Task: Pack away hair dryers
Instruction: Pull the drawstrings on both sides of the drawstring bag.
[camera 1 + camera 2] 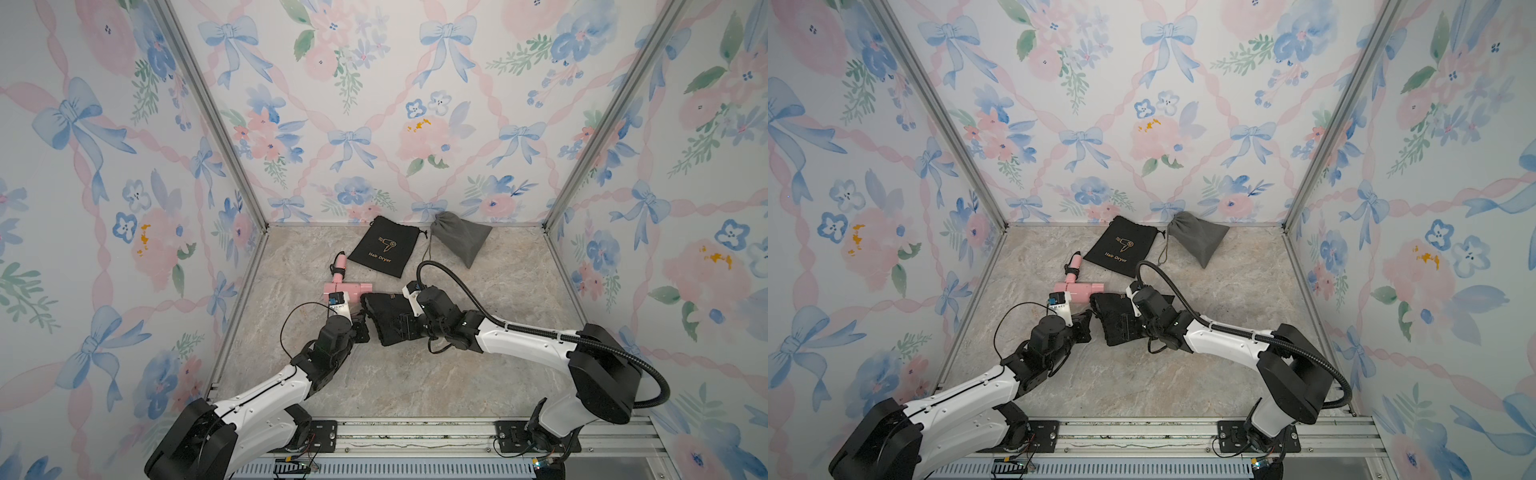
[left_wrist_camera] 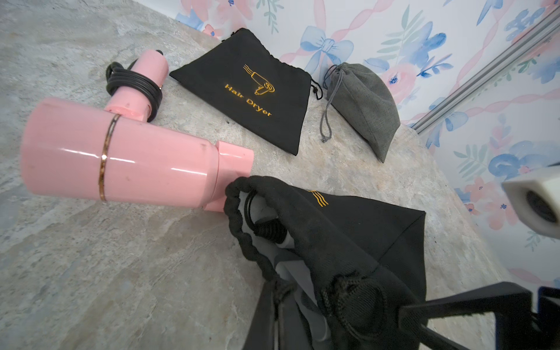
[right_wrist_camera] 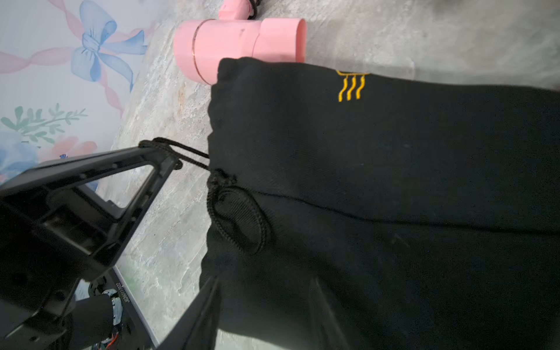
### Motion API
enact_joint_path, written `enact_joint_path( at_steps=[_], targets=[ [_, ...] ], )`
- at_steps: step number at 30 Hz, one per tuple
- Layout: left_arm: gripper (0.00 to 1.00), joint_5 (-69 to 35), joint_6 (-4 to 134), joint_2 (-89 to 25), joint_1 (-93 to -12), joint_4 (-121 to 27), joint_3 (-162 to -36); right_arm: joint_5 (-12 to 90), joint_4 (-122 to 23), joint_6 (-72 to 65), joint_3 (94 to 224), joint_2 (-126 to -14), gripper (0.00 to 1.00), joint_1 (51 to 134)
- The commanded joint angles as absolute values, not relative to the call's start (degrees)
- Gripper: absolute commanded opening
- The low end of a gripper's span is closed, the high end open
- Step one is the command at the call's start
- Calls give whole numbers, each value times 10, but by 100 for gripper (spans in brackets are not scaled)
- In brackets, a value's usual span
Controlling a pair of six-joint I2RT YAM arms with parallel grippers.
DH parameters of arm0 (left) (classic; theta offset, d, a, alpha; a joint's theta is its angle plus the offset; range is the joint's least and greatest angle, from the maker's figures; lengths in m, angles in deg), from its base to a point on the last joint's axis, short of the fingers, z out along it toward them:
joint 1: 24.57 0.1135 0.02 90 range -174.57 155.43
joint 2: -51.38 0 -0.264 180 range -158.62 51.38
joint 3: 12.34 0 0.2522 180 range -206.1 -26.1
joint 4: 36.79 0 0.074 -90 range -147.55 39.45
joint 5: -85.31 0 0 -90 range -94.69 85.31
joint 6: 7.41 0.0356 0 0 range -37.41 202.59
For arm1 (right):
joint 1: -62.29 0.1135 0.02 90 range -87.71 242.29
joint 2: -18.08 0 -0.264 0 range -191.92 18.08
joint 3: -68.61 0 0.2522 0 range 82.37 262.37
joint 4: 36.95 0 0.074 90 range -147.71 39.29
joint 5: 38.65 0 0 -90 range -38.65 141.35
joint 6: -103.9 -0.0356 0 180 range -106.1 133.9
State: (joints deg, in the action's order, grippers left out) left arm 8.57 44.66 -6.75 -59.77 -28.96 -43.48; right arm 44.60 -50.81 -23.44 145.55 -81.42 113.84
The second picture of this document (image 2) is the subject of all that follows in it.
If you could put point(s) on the white hair dryer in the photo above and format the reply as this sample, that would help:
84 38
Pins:
275 242

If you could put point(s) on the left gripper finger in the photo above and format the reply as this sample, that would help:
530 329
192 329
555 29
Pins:
277 322

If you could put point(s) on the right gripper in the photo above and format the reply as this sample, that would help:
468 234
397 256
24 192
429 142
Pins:
511 305

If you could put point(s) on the black pouch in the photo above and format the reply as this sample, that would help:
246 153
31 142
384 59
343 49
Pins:
241 79
366 257

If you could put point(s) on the pink hair dryer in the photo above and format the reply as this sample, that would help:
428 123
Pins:
114 154

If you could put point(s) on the grey drawstring pouch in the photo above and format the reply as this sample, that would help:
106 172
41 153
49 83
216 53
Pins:
360 96

